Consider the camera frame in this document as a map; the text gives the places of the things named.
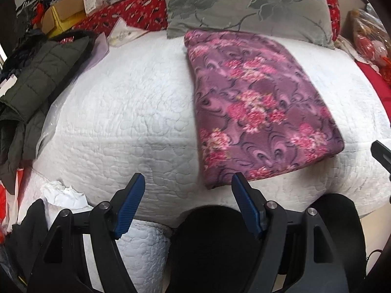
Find person's black pants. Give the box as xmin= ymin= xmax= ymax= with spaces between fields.
xmin=169 ymin=193 xmax=368 ymax=293

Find plain red cloth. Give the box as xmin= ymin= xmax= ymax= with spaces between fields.
xmin=354 ymin=61 xmax=391 ymax=114

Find yellow box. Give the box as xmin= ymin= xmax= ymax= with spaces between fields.
xmin=46 ymin=6 xmax=76 ymax=39

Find white quilted bedspread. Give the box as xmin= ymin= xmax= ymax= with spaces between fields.
xmin=17 ymin=27 xmax=391 ymax=293

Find red patterned bed sheet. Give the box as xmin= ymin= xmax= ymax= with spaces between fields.
xmin=75 ymin=0 xmax=341 ymax=42

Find cardboard box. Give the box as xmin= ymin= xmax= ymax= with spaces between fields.
xmin=41 ymin=0 xmax=88 ymax=34

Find dark green puffer jacket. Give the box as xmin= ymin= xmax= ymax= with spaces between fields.
xmin=0 ymin=29 xmax=99 ymax=191

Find grey floral pillow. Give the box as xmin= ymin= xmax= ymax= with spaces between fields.
xmin=160 ymin=0 xmax=336 ymax=49

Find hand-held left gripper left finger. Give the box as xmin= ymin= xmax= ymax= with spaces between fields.
xmin=27 ymin=173 xmax=146 ymax=293

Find lilac paper sheet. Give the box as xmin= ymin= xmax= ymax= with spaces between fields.
xmin=88 ymin=33 xmax=110 ymax=71

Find purple floral fleece garment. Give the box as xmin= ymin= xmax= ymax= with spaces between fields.
xmin=184 ymin=30 xmax=346 ymax=190

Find bagged stuffed toys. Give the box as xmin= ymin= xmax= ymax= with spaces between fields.
xmin=348 ymin=8 xmax=391 ymax=77

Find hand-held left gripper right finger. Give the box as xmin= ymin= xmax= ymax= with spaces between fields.
xmin=231 ymin=173 xmax=349 ymax=293

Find black cloth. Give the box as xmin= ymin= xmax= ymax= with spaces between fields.
xmin=5 ymin=198 xmax=50 ymax=277

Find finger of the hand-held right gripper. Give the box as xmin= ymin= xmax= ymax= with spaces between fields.
xmin=370 ymin=140 xmax=391 ymax=175

